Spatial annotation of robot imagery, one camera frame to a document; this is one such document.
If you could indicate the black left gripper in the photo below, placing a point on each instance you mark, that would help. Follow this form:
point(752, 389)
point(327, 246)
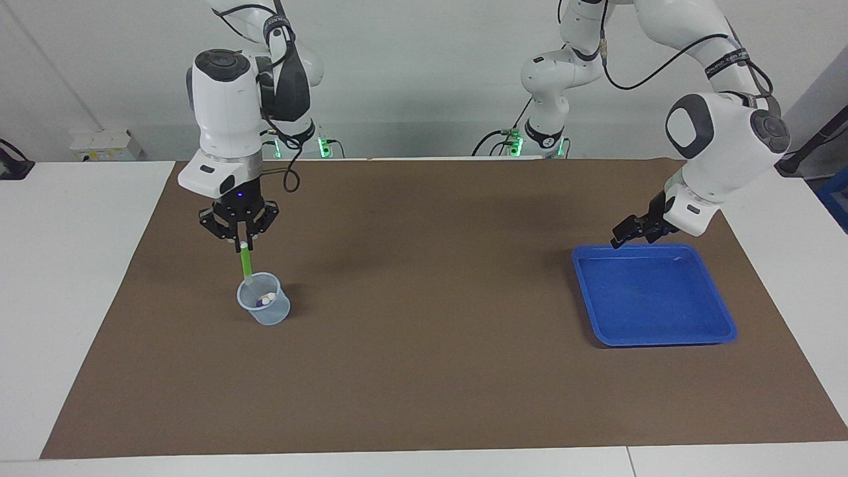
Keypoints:
point(657, 213)

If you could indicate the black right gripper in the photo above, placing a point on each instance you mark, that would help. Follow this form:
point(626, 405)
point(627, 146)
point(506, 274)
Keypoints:
point(240, 204)

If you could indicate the green marker pen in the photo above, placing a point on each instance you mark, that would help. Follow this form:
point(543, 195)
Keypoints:
point(246, 265)

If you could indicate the yellow marker pen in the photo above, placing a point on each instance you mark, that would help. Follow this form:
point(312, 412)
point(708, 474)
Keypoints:
point(268, 297)

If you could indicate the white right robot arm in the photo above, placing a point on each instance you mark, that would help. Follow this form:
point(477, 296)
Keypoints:
point(232, 112)

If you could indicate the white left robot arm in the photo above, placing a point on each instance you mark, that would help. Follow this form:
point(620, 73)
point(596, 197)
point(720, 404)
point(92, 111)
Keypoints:
point(715, 132)

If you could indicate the blue plastic tray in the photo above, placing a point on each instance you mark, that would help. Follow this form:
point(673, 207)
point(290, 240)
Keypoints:
point(656, 298)

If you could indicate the translucent plastic cup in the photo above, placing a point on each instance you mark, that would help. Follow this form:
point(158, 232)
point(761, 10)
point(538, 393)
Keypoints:
point(268, 315)

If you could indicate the blue crate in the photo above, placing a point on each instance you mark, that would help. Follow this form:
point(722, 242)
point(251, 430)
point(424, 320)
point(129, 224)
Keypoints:
point(836, 199)

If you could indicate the brown table mat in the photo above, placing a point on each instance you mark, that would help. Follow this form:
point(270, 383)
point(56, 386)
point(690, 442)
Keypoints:
point(411, 364)

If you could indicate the white wall box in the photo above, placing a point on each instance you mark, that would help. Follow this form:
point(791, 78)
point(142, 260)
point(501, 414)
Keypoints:
point(106, 146)

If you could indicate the black camera stand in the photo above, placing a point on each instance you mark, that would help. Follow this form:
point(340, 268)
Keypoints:
point(811, 142)

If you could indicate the black clamp mount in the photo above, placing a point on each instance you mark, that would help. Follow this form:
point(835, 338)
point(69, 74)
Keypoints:
point(13, 169)

